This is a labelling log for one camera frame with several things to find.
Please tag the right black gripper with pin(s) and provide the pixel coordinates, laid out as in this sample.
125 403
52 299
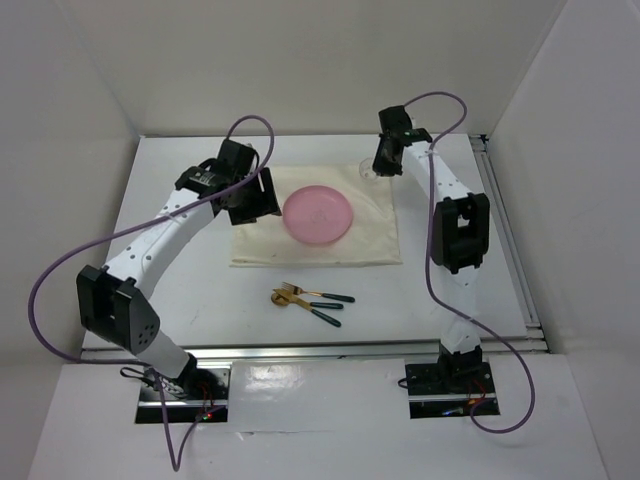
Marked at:
380 167

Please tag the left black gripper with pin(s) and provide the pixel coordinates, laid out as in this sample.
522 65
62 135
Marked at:
265 202

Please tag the clear drinking glass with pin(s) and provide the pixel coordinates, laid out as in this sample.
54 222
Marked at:
366 170

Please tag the pink plate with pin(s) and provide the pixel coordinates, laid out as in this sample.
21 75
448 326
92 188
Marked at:
317 215

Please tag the cream cloth placemat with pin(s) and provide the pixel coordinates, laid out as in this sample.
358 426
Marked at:
371 240

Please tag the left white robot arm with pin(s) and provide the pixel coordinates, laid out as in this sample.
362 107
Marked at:
114 300

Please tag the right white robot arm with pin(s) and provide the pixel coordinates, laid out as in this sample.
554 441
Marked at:
459 228

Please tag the gold fork green handle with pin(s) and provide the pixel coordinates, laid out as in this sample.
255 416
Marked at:
297 290

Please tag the gold spoon green handle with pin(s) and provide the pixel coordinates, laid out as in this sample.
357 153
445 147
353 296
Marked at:
281 301

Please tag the gold knife green handle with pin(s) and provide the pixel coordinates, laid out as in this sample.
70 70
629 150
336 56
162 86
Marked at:
316 312

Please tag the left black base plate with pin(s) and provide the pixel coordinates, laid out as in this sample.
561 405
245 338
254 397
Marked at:
206 402

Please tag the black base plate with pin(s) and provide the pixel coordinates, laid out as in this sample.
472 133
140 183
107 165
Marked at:
432 393
206 402

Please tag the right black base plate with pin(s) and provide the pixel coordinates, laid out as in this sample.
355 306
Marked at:
432 393

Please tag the front aluminium rail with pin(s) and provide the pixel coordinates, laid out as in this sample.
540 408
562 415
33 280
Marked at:
526 346

